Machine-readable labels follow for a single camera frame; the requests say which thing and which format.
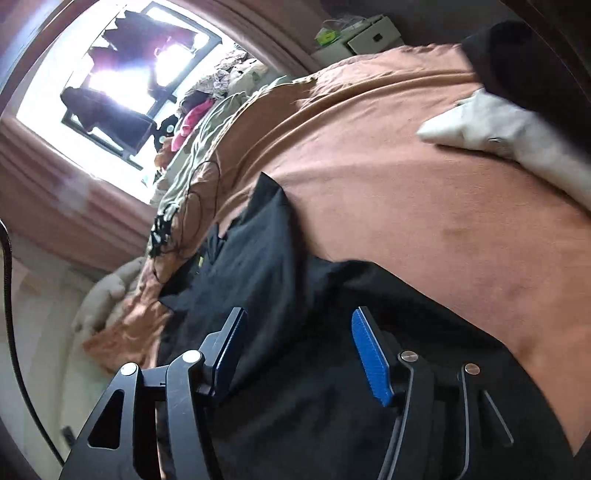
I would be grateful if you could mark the dark hanging garment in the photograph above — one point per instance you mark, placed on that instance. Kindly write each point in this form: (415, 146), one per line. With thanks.
(138, 41)
(111, 120)

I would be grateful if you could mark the orange blanket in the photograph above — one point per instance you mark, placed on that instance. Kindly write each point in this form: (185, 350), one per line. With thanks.
(392, 184)

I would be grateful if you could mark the clear plastic bag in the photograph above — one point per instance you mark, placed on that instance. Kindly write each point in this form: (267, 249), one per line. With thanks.
(353, 22)

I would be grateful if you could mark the black plush toy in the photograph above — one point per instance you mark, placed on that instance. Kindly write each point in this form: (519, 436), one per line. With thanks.
(165, 129)

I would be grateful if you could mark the beige plush toy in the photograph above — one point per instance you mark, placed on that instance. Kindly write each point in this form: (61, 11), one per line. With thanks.
(106, 290)

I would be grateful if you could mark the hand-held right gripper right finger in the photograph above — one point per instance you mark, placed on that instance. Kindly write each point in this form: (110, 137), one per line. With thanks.
(369, 355)

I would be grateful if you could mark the cream padded headboard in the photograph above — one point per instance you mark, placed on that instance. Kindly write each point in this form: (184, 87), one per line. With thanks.
(37, 350)

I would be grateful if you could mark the pale green quilt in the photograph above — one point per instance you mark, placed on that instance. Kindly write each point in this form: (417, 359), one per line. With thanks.
(207, 129)

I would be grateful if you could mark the small green item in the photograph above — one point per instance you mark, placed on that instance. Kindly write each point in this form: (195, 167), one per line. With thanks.
(328, 37)

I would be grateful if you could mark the white nightstand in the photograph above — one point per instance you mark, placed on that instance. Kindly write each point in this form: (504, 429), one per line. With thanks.
(374, 34)

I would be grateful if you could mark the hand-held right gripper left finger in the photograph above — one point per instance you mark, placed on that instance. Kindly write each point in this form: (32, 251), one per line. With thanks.
(230, 344)

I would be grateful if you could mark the pink cloth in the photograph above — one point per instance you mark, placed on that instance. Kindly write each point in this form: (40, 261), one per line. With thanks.
(194, 117)

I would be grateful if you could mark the window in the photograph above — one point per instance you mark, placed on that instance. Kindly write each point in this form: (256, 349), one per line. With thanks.
(46, 92)

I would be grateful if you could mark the folded black clothes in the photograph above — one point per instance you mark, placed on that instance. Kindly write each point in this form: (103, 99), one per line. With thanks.
(517, 60)

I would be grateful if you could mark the patterned cloth pile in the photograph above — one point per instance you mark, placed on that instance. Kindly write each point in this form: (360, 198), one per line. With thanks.
(217, 78)

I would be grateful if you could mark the black jacket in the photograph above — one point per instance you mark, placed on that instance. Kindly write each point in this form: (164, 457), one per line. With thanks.
(286, 277)

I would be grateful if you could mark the pink curtain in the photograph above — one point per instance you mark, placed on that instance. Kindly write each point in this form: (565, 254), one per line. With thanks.
(69, 221)
(277, 41)

